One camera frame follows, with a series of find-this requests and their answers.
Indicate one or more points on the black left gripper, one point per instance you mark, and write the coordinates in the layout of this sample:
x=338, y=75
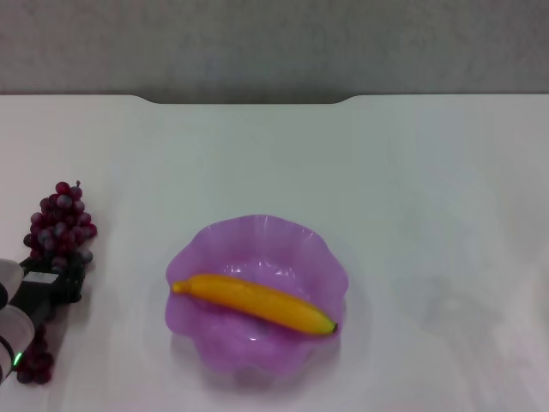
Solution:
x=40, y=296

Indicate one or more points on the dark red grape bunch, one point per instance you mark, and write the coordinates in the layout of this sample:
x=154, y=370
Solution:
x=60, y=227

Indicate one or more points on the yellow plastic banana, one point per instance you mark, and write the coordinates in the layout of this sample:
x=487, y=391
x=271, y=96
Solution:
x=257, y=302

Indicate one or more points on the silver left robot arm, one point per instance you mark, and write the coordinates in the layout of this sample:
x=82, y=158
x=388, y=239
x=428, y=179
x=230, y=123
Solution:
x=13, y=326

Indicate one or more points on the purple translucent scalloped bowl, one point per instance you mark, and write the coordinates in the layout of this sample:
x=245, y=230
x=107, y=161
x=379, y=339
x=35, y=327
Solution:
x=240, y=249

